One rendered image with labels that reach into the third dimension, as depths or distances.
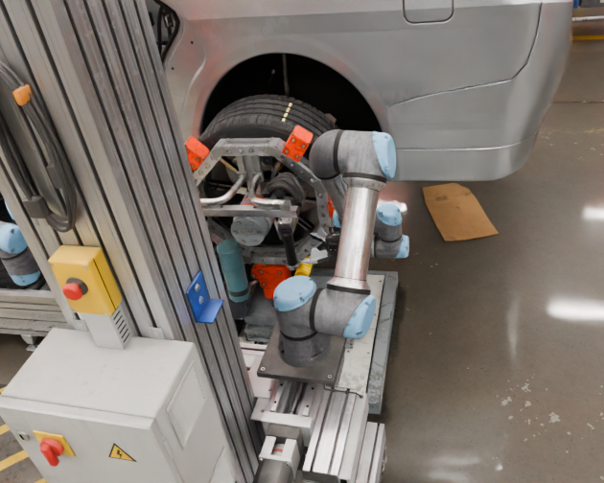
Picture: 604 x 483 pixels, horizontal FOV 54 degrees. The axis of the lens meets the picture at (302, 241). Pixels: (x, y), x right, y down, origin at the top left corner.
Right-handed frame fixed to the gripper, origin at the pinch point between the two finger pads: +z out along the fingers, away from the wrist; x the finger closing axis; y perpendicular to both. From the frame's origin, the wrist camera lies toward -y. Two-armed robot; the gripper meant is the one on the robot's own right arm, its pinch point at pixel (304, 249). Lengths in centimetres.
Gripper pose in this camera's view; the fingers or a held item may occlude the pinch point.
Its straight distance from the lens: 204.6
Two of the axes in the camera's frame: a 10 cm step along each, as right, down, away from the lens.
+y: -1.4, -7.8, -6.1
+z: -9.7, -0.2, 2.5
